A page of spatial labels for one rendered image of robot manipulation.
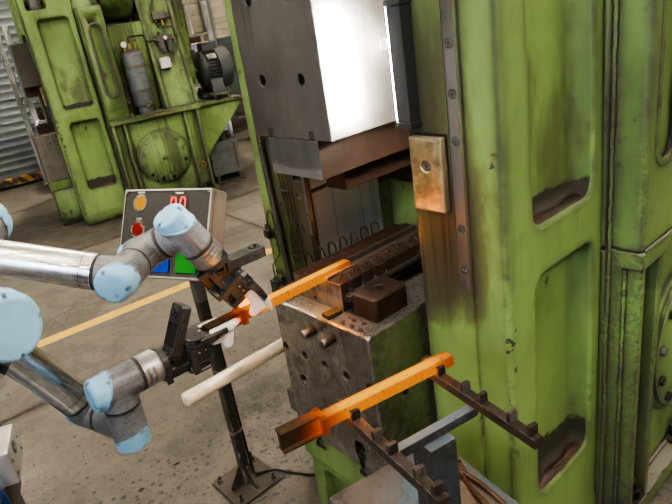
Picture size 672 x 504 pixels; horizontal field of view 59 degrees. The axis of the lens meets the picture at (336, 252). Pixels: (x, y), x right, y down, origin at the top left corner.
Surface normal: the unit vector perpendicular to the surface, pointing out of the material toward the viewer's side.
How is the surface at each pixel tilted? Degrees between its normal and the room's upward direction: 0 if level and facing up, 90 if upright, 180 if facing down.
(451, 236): 90
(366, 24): 90
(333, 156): 90
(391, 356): 90
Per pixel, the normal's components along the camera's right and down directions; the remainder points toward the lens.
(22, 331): 0.88, -0.04
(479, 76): -0.73, 0.36
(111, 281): -0.08, 0.39
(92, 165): 0.51, 0.25
